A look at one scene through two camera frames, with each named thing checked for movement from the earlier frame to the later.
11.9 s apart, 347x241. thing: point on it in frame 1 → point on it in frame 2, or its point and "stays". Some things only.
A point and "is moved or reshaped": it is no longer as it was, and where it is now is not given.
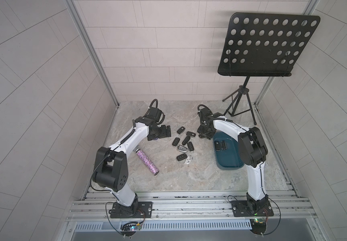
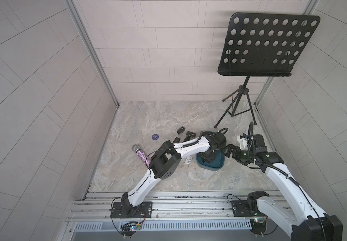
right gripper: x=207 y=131 → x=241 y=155
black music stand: x=263 y=45 stays
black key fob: x=191 y=134 stays
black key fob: x=176 y=141 stays
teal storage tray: x=226 y=151 is moved or reshaped
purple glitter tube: x=154 y=170 stays
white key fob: x=188 y=160 stays
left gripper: x=163 y=133 → x=210 y=158
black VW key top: x=180 y=130 stays
